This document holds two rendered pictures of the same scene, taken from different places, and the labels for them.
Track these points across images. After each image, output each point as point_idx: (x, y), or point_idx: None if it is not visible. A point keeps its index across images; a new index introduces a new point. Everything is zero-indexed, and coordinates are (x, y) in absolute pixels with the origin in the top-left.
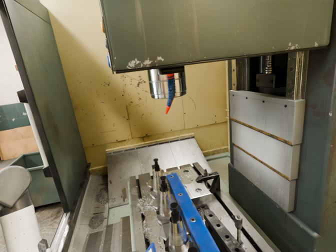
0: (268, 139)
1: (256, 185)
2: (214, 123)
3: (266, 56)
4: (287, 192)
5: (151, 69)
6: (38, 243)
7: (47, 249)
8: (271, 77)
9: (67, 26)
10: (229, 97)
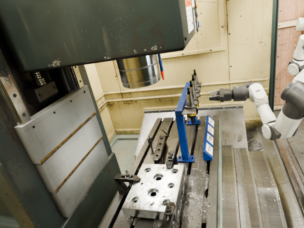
0: (84, 128)
1: (92, 181)
2: None
3: None
4: (104, 147)
5: None
6: (273, 124)
7: (268, 126)
8: (53, 83)
9: None
10: (27, 136)
